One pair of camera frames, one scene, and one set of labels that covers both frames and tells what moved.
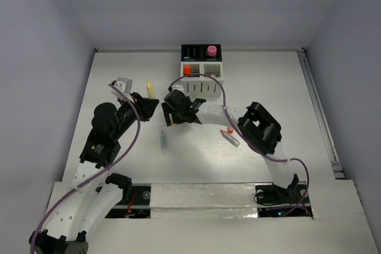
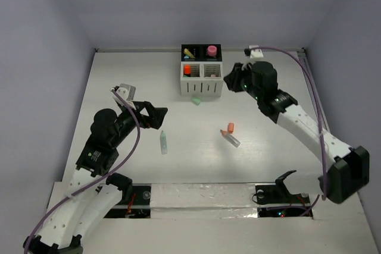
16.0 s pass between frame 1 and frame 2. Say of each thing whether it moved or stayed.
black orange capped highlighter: stayed
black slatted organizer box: stayed
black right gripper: moved
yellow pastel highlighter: moved
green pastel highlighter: stayed
